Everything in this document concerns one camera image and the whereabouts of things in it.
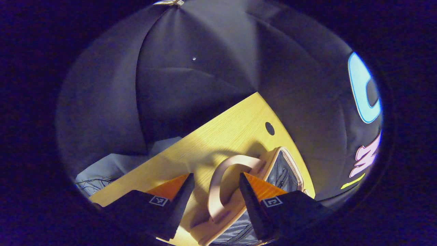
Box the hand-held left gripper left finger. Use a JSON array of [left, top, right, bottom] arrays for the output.
[[91, 173, 195, 242]]

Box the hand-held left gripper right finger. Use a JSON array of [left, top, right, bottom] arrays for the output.
[[239, 172, 334, 242]]

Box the white crumpled sheet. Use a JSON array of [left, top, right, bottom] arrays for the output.
[[75, 137, 183, 197]]

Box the black backdrop cloth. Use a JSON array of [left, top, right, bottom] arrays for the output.
[[56, 0, 383, 205]]

